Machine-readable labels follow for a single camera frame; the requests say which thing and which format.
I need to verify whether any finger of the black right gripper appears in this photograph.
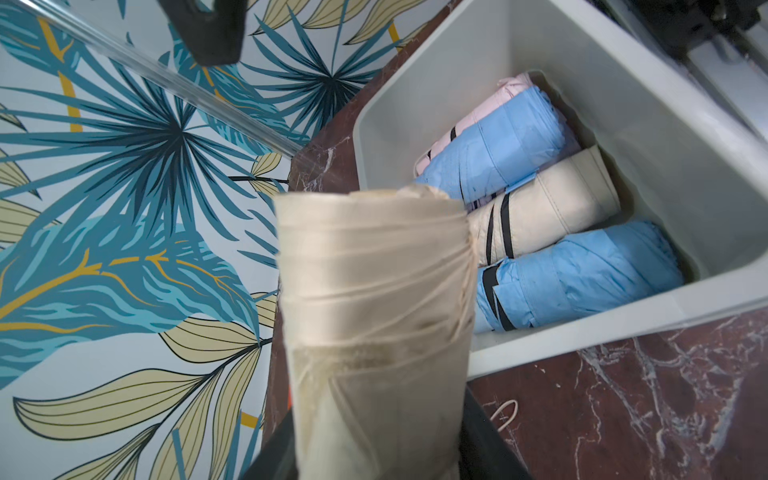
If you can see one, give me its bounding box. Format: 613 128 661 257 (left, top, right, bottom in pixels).
159 0 248 66

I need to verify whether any beige umbrella with black strap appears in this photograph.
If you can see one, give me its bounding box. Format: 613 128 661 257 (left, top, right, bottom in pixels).
275 184 477 479

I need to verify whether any beige plastic storage box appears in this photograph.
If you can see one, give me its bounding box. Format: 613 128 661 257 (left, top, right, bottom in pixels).
353 1 767 378

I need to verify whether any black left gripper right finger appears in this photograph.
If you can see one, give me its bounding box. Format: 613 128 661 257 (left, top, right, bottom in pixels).
458 388 531 480

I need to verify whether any aluminium frame post right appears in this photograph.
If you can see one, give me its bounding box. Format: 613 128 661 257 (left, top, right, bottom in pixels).
17 1 302 157

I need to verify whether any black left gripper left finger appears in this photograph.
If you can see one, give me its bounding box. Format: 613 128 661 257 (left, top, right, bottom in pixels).
241 410 297 480

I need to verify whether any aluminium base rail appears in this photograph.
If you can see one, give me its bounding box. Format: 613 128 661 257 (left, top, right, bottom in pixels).
687 35 767 142

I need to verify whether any blue umbrella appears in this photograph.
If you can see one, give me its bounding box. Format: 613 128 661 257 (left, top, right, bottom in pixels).
415 86 566 204
474 221 684 334

